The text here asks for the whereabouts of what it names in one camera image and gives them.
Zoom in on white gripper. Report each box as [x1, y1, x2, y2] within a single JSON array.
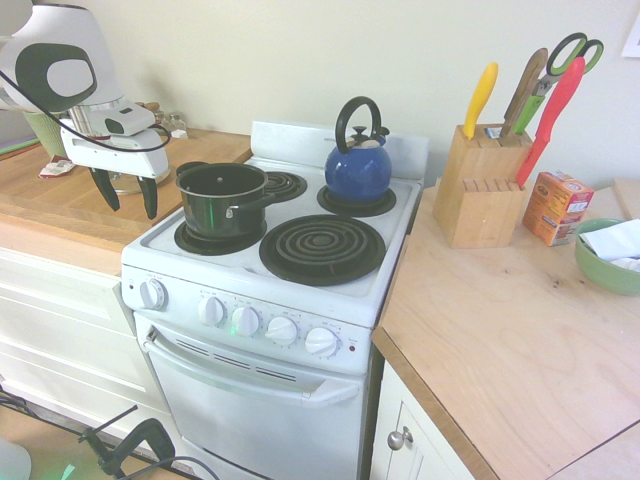
[[60, 124, 171, 222]]

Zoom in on round glass pot lid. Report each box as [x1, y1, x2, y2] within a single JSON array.
[[105, 170, 170, 197]]

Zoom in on black cooking pot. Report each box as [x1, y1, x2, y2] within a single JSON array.
[[174, 160, 277, 240]]

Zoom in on small black coil burner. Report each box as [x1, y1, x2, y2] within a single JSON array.
[[173, 219, 269, 256], [262, 170, 308, 206], [316, 184, 397, 218]]

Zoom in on red and white packet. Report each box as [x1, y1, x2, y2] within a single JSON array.
[[38, 155, 77, 180]]

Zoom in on white stove knob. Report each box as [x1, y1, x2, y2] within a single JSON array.
[[138, 278, 170, 311], [303, 327, 340, 359], [264, 316, 300, 346], [230, 305, 261, 338], [197, 295, 229, 329]]

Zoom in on green ribbed utensil cup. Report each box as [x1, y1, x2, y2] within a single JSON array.
[[22, 110, 67, 157]]

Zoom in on green mat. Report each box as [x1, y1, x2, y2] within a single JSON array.
[[0, 138, 41, 156]]

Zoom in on white drawer cabinet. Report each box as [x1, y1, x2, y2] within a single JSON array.
[[0, 244, 174, 444]]

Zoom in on large black coil burner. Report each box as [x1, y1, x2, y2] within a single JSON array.
[[258, 213, 387, 287]]

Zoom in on black clamp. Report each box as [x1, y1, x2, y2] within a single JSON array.
[[77, 403, 176, 479]]

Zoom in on white electric stove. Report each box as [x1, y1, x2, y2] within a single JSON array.
[[120, 118, 431, 480]]

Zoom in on round white object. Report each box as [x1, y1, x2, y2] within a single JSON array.
[[0, 437, 32, 480]]

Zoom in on white cabinet with knob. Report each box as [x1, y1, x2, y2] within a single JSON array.
[[369, 359, 481, 480]]

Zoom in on wooden knife block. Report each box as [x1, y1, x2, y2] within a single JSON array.
[[432, 123, 534, 250]]

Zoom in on round metal cabinet knob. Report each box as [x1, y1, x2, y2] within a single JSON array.
[[387, 426, 415, 451]]

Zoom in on orange baking soda box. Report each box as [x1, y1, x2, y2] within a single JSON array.
[[521, 170, 596, 248]]

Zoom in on red knife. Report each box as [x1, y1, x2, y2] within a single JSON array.
[[514, 56, 586, 190]]

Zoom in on green and black scissors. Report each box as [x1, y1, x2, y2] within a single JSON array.
[[530, 32, 605, 99]]

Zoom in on green ceramic bowl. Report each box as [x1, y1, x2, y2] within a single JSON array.
[[573, 218, 640, 296]]

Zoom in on white crumpled paper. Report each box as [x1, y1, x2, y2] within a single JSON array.
[[579, 218, 640, 274]]

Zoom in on light wooden cutting board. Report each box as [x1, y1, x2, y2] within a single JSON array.
[[612, 177, 640, 221]]

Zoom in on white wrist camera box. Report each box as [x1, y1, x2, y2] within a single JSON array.
[[103, 102, 155, 137]]

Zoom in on white oven door handle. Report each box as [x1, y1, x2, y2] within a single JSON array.
[[142, 332, 363, 409]]

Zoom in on blue kettle with black handle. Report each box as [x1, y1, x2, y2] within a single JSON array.
[[323, 95, 394, 204]]

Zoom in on black floor cable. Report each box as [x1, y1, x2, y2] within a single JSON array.
[[114, 453, 221, 480]]

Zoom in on yellow handled knife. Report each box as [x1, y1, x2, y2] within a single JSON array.
[[462, 61, 500, 141]]

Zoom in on green handled knife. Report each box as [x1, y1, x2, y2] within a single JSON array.
[[512, 93, 546, 136]]

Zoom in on brown wooden handled knife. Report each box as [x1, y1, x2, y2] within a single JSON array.
[[501, 47, 550, 139]]

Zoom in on white paper sheet on wall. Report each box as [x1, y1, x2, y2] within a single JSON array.
[[621, 12, 640, 59]]

